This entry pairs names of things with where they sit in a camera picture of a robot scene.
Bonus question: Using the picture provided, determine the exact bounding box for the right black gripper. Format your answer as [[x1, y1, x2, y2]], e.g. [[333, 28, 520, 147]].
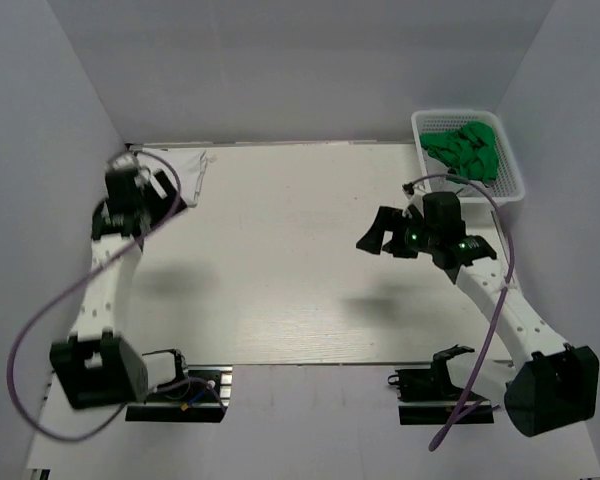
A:
[[356, 206, 439, 259]]

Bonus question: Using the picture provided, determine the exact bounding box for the white t shirt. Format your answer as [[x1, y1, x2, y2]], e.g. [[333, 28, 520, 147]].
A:
[[136, 148, 208, 208]]

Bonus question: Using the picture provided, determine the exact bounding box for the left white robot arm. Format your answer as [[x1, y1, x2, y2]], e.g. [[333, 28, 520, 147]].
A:
[[49, 167, 192, 410]]

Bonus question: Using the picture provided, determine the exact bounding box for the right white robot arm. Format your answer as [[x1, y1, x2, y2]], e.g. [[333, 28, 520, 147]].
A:
[[356, 192, 599, 437]]

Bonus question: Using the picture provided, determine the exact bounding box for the green t shirt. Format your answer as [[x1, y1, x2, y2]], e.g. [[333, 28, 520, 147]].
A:
[[419, 121, 499, 185]]

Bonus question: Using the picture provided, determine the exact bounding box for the white plastic basket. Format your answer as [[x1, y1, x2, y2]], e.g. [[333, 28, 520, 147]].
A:
[[411, 109, 525, 205]]

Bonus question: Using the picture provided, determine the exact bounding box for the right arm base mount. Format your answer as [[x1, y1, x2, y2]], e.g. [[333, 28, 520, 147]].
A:
[[387, 345, 475, 426]]

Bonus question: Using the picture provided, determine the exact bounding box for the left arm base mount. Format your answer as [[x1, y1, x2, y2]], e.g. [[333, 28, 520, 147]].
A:
[[125, 349, 233, 424]]

